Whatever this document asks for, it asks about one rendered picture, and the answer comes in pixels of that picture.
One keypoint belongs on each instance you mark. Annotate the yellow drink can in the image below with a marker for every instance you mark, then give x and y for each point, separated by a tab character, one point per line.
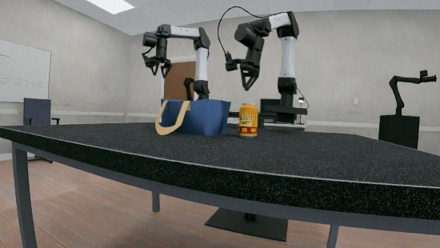
248	120

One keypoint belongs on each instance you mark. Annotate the blue canvas tote bag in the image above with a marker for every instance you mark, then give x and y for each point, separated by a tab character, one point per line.
207	116

